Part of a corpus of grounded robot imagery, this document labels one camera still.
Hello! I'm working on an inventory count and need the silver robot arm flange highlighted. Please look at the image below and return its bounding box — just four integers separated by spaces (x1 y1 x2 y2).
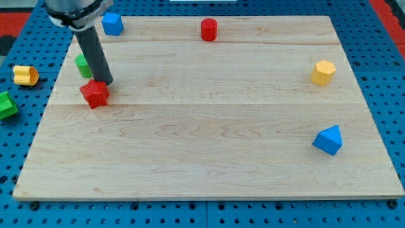
44 0 114 32

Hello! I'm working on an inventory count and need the light wooden board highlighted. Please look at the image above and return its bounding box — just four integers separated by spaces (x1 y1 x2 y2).
13 16 404 201

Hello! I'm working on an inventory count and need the red cylinder block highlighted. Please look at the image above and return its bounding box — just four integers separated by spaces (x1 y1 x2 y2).
201 18 218 42

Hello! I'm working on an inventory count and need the red star block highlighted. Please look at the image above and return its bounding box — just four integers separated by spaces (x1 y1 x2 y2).
80 79 109 109

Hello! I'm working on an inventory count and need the blue cube block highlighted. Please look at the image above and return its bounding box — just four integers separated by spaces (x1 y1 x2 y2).
101 13 123 36

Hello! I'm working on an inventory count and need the yellow hexagon block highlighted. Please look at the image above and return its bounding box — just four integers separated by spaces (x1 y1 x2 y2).
310 60 336 86

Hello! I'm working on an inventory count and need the blue triangular prism block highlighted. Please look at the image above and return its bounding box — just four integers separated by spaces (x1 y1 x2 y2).
312 125 343 156

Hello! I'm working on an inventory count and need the green cylinder block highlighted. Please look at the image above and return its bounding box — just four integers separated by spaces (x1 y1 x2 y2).
75 54 92 79

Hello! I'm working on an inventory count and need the yellow heart block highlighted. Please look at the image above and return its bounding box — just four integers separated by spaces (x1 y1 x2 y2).
13 65 39 86

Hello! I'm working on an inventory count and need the green block at edge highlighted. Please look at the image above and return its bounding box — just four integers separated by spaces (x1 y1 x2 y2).
0 91 18 120

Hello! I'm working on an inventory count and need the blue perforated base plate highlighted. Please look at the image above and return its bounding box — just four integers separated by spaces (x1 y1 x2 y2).
1 1 404 227

